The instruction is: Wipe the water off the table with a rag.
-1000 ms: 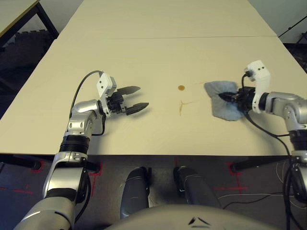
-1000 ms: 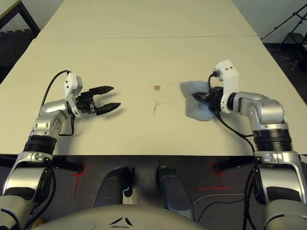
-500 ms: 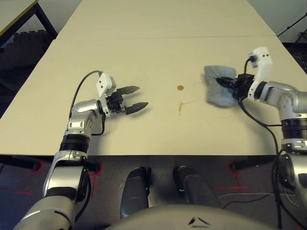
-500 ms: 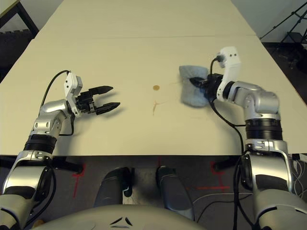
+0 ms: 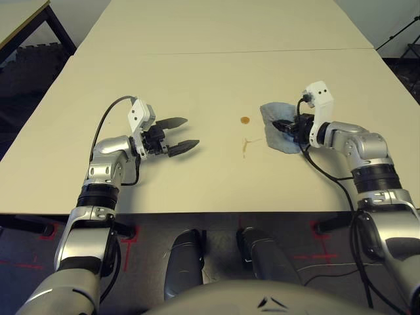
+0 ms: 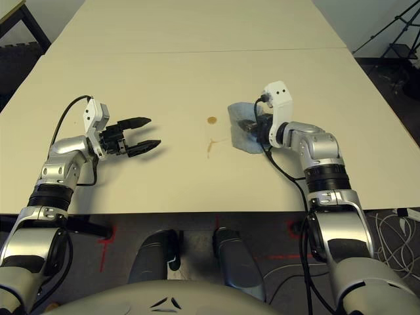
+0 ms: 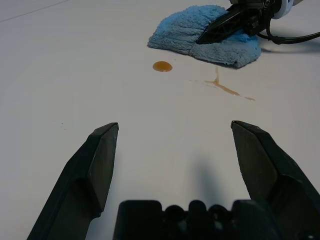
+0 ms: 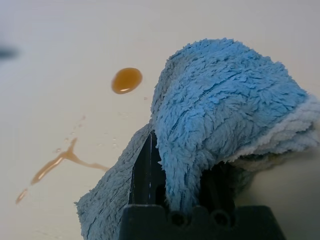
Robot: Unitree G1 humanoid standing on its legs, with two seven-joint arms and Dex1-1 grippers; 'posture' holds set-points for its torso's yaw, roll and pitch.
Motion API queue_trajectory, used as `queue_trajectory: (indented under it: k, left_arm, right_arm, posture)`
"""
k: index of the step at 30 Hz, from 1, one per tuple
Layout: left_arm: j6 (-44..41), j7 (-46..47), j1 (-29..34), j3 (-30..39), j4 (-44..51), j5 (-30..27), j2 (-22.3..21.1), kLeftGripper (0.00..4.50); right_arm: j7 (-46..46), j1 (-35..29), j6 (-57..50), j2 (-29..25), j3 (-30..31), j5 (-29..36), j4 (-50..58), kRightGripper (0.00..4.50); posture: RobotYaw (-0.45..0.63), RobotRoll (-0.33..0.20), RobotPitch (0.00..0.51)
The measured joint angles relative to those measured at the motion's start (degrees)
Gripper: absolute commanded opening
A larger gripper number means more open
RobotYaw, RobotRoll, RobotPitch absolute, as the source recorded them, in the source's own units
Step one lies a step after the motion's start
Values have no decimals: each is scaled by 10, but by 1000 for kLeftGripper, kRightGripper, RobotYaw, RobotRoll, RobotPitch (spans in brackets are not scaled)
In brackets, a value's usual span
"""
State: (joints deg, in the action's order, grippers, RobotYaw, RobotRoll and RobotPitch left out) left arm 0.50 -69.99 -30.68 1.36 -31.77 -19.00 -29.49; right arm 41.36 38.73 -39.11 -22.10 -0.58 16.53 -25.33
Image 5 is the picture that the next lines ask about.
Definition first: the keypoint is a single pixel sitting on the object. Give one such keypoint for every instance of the round brown liquid puddle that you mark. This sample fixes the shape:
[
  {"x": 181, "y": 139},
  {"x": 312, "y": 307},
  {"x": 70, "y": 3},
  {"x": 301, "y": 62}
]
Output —
[{"x": 244, "y": 120}]

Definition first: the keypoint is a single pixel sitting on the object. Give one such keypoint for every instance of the side table with black frame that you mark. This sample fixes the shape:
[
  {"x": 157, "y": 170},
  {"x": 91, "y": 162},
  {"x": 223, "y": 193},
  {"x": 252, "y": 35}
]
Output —
[{"x": 16, "y": 16}]

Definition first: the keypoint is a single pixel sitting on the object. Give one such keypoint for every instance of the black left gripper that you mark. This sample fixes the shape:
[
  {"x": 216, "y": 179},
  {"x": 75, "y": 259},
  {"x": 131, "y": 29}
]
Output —
[{"x": 154, "y": 141}]

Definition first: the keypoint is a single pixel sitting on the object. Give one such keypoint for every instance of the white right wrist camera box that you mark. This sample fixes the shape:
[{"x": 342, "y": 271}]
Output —
[{"x": 323, "y": 98}]

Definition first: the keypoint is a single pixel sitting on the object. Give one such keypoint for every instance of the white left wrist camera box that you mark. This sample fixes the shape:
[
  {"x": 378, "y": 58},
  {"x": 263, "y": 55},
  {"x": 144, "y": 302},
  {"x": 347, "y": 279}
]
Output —
[{"x": 136, "y": 115}]

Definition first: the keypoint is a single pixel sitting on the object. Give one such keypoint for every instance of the grey left robot leg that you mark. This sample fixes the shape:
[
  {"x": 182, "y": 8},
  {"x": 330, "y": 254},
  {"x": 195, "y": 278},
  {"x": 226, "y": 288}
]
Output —
[{"x": 183, "y": 262}]

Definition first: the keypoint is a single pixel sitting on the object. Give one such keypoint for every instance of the black tripod stand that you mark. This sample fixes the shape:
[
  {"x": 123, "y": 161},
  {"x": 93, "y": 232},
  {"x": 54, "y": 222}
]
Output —
[{"x": 390, "y": 36}]

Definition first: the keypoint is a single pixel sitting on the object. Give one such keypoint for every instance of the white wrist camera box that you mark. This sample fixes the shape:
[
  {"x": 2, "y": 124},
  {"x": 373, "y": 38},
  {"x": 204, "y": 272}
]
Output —
[
  {"x": 323, "y": 98},
  {"x": 136, "y": 115}
]

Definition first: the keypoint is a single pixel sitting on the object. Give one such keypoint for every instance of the black puzzle-edge foam mat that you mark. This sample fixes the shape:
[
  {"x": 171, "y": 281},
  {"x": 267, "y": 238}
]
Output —
[{"x": 26, "y": 75}]

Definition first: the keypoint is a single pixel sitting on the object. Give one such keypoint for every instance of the light blue-grey rag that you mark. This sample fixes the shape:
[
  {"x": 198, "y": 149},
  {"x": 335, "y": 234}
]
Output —
[{"x": 275, "y": 141}]

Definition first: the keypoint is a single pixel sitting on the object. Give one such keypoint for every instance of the black floor mat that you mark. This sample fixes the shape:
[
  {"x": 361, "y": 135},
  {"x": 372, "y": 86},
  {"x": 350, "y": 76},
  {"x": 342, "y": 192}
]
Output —
[{"x": 405, "y": 73}]

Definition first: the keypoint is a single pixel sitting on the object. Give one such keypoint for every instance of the black folding stand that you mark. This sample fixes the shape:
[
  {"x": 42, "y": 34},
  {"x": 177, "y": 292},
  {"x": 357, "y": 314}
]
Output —
[{"x": 412, "y": 48}]

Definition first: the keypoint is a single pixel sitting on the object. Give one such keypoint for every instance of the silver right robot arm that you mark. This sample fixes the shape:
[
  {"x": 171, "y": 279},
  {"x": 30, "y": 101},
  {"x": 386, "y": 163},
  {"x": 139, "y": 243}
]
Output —
[{"x": 361, "y": 141}]

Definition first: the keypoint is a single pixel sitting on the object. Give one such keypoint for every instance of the grey right robot leg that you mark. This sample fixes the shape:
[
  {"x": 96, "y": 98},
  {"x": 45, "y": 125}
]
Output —
[{"x": 269, "y": 259}]

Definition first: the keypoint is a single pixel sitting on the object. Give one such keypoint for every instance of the grey robot torso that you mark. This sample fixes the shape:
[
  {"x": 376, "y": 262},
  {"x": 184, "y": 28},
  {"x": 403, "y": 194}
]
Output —
[{"x": 229, "y": 298}]

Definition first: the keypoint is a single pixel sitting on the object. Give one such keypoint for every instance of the thin brown liquid streak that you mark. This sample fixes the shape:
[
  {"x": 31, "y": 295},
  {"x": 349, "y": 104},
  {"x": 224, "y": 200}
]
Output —
[{"x": 244, "y": 146}]

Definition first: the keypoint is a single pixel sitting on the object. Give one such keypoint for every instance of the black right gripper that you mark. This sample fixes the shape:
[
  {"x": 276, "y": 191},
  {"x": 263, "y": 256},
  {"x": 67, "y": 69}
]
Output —
[{"x": 303, "y": 128}]

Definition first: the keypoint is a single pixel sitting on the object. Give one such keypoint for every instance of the grey robot leg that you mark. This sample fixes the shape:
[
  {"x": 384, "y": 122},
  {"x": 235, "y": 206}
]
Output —
[
  {"x": 183, "y": 262},
  {"x": 269, "y": 259}
]

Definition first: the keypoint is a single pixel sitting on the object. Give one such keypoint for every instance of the black table foot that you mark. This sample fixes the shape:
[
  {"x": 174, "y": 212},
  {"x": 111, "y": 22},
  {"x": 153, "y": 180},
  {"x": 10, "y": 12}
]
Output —
[
  {"x": 334, "y": 223},
  {"x": 126, "y": 231},
  {"x": 33, "y": 227}
]

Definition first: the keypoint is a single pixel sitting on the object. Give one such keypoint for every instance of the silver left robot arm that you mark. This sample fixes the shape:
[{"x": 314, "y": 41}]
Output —
[{"x": 108, "y": 147}]

